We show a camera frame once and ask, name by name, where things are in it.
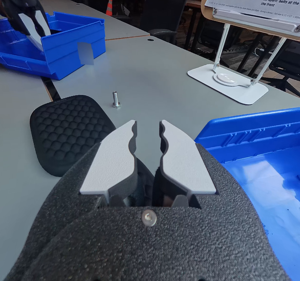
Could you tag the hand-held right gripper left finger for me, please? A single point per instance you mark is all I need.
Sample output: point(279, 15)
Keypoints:
point(112, 163)

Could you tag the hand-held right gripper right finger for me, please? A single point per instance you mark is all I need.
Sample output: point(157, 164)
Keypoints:
point(185, 166)

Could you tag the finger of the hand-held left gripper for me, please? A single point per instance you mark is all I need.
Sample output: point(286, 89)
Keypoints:
point(43, 25)
point(28, 25)

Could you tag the blue plastic bin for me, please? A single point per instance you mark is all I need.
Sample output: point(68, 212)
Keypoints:
point(70, 41)
point(257, 145)

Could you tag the silver hex bolt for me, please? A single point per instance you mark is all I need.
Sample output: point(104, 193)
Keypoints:
point(115, 98)

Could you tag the orange traffic cone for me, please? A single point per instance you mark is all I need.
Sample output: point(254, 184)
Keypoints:
point(109, 6)

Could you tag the printed instruction sheet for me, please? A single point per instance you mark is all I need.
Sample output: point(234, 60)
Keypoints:
point(246, 1)

